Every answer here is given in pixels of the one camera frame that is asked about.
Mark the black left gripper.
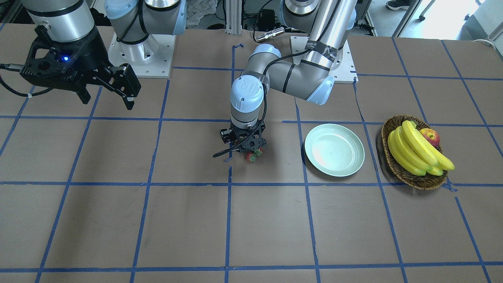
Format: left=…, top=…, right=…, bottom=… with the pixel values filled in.
left=219, top=123, right=266, bottom=154

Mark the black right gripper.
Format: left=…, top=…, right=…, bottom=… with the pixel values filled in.
left=20, top=26, right=141, bottom=110

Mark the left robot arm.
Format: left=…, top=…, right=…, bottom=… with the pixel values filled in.
left=214, top=0, right=357, bottom=156

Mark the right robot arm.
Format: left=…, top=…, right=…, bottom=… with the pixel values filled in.
left=18, top=0, right=187, bottom=110

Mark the pale green plate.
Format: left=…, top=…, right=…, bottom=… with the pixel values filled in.
left=304, top=123, right=365, bottom=177

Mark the yellow banana bunch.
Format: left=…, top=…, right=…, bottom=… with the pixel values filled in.
left=387, top=120, right=455, bottom=176

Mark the brown wicker basket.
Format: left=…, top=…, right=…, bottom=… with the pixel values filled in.
left=376, top=115, right=448, bottom=190

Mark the red yellow apple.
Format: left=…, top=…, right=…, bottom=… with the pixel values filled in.
left=420, top=128, right=440, bottom=147

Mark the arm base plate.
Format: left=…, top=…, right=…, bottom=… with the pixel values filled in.
left=290, top=36, right=359, bottom=84
left=108, top=34, right=176, bottom=79

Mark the aluminium frame post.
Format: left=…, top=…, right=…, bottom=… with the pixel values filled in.
left=224, top=0, right=243, bottom=37

